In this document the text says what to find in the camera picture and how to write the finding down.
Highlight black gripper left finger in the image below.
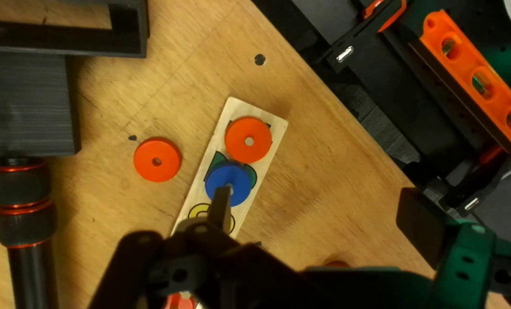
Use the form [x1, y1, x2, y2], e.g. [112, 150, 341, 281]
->
[89, 185, 252, 309]

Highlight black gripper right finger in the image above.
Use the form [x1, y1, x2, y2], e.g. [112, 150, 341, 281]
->
[395, 185, 511, 309]

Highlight blue ring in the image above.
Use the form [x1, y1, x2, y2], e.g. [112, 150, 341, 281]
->
[202, 162, 254, 209]

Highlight wooden peg stand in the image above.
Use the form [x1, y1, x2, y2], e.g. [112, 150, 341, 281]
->
[168, 94, 290, 240]

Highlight green plastic part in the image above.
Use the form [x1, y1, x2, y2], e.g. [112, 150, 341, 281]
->
[482, 37, 511, 102]

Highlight black tripod pole red bands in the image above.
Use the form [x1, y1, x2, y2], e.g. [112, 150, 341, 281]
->
[0, 152, 62, 309]

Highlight black ribbed block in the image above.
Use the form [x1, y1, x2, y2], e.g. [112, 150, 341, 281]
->
[0, 49, 84, 157]

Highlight orange ring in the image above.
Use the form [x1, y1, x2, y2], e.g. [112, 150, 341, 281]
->
[322, 257, 353, 270]
[132, 135, 185, 185]
[223, 114, 273, 164]

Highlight black orange machine frame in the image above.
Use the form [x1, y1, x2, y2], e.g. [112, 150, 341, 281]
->
[252, 0, 511, 246]

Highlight black flat frame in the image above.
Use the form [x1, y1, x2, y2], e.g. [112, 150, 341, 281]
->
[0, 0, 153, 59]

